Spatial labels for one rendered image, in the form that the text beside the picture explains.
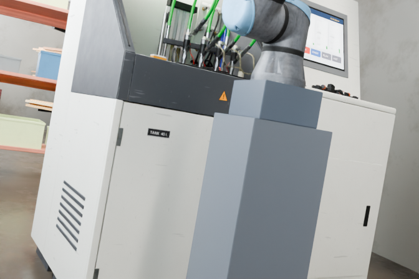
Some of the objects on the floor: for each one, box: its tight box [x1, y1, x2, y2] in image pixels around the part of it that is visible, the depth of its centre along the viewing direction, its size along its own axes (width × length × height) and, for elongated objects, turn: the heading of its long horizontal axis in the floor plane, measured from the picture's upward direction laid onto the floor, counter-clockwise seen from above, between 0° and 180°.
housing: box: [31, 0, 92, 271], centre depth 247 cm, size 140×28×150 cm
